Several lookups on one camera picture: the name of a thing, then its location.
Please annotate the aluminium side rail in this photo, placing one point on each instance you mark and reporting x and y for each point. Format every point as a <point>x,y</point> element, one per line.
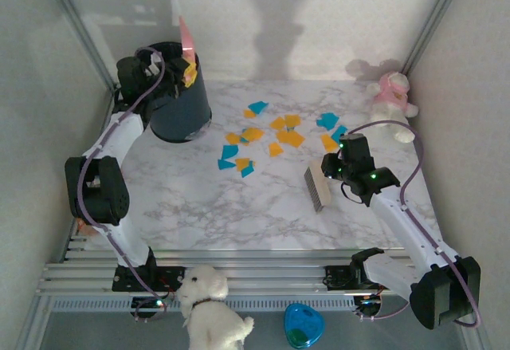
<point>75,248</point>

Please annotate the pink plastic dustpan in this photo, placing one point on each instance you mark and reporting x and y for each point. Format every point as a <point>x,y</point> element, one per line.
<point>186,39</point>

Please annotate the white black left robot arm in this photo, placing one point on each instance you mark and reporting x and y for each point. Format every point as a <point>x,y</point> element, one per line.
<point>115,134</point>

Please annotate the small orange paper scrap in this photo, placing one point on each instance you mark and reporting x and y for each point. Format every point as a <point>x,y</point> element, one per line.
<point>249,114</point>

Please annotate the white plush toy pink outfit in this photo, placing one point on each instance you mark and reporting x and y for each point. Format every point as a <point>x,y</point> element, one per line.
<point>392,99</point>

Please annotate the aluminium corner post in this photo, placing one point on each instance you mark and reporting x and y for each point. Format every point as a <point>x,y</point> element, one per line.
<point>434,19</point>
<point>81,31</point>

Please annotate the blue heart-shaped box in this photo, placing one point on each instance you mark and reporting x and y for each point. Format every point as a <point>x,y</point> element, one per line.
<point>304,326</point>

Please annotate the white plush dog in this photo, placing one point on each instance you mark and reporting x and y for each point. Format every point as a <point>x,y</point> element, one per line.
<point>211,318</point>

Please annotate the wooden hand brush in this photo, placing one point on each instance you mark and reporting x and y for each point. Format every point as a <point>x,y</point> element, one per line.
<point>316,186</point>

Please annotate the dark round trash bin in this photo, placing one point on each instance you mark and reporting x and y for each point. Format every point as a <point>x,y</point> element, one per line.
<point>183,111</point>

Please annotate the black base electronics housing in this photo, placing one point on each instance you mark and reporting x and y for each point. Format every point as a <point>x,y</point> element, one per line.
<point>368,308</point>
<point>143,306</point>

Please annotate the aluminium frame rails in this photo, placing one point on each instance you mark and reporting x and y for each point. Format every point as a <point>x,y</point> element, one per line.
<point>259,270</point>

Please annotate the orange juice bottle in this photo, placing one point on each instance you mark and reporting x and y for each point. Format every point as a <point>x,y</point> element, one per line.
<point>87,228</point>

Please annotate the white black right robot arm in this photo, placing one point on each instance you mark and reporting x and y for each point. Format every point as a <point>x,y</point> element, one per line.
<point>402,218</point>

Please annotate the large orange paper scrap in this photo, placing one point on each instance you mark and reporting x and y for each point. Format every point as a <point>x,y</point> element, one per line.
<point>293,138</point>

